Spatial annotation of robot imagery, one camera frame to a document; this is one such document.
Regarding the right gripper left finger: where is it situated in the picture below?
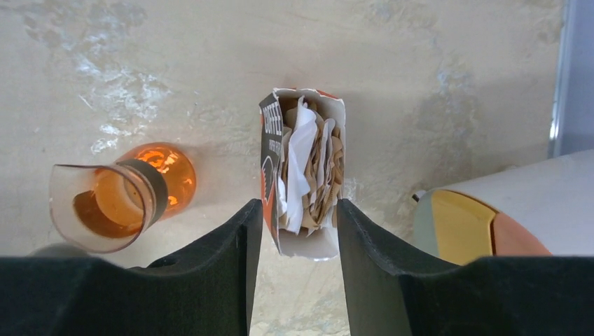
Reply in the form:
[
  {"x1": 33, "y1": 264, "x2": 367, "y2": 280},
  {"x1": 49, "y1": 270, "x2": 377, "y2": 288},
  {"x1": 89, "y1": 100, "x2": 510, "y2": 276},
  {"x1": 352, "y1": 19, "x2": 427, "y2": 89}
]
[{"x1": 1, "y1": 199, "x2": 263, "y2": 335}]

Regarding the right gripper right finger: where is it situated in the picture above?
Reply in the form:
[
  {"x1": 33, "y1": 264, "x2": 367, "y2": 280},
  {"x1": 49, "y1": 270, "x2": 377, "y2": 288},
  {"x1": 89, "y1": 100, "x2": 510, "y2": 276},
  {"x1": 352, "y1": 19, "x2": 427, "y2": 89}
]
[{"x1": 337, "y1": 199, "x2": 593, "y2": 335}]

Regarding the amber glass carafe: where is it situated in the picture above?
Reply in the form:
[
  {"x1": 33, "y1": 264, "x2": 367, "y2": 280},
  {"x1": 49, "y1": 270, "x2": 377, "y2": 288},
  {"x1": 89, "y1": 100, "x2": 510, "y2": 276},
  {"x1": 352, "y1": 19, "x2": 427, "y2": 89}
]
[{"x1": 49, "y1": 142, "x2": 198, "y2": 253}]

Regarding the orange filter paper box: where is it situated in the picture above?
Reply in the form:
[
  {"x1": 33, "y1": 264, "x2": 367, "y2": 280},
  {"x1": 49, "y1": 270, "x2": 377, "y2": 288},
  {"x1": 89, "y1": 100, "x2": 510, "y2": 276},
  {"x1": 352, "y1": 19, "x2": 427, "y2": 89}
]
[{"x1": 259, "y1": 87, "x2": 346, "y2": 260}]

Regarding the white cylinder drum orange lid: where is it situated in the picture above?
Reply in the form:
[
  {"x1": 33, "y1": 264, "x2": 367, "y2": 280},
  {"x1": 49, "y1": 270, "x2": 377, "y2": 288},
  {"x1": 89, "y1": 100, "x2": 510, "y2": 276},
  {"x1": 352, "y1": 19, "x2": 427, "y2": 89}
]
[{"x1": 413, "y1": 150, "x2": 593, "y2": 265}]

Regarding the aluminium frame rail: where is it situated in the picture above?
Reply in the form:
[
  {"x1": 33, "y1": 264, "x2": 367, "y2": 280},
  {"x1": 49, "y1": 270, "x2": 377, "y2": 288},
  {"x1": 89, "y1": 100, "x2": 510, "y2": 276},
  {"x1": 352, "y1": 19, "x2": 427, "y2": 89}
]
[{"x1": 548, "y1": 1, "x2": 575, "y2": 159}]

